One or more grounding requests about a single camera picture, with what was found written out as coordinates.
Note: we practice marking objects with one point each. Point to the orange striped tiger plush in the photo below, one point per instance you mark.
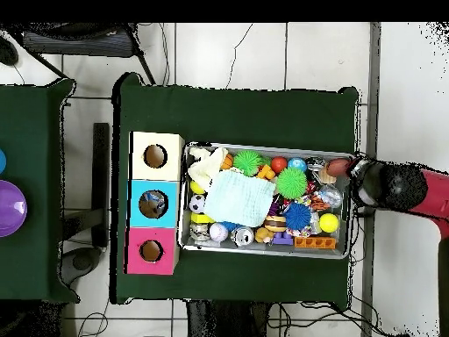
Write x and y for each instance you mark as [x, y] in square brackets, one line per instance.
[318, 203]

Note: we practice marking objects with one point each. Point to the orange toy building block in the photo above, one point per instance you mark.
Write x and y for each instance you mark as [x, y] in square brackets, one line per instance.
[315, 243]
[265, 172]

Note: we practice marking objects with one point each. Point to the mint green cloth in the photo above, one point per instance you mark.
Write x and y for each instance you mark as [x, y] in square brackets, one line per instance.
[238, 198]

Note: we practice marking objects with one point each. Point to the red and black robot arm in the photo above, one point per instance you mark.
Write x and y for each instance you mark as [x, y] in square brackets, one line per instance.
[396, 186]

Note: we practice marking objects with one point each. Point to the silver mesh bin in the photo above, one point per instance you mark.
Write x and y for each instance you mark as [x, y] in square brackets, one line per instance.
[256, 251]

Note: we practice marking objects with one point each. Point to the wooden box with three holes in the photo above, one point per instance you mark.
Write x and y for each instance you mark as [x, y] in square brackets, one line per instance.
[172, 161]

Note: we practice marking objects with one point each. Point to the yellow ball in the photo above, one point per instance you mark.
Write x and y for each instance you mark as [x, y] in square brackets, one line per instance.
[329, 223]

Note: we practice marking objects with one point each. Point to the green spiky rubber ball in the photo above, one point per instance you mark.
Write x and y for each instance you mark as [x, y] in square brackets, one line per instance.
[292, 183]
[247, 162]

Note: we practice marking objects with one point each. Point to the blue spiky rubber ball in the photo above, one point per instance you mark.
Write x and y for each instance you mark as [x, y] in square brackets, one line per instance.
[297, 216]

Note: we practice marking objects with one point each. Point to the dark green tablecloth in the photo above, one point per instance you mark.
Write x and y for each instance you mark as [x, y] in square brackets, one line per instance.
[28, 140]
[228, 116]

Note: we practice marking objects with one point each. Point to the cream cloth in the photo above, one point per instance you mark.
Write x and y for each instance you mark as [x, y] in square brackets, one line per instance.
[205, 166]

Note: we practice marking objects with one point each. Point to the white toy baseball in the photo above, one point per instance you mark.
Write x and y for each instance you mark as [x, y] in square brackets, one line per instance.
[218, 231]

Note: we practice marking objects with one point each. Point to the black and white soccer ball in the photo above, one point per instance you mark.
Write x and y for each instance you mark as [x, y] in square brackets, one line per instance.
[196, 203]

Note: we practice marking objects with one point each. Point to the black chair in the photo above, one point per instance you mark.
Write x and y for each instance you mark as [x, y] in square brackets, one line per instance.
[77, 44]

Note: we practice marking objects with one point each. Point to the purple bowl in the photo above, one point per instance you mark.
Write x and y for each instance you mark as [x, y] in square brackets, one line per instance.
[12, 209]

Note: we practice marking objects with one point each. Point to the blue bowl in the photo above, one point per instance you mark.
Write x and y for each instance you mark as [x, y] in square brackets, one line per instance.
[2, 161]

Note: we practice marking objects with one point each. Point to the person's black shoe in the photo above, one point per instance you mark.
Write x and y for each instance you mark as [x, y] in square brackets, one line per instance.
[7, 52]

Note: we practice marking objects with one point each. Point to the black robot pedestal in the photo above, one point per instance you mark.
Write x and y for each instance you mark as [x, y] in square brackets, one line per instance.
[224, 323]

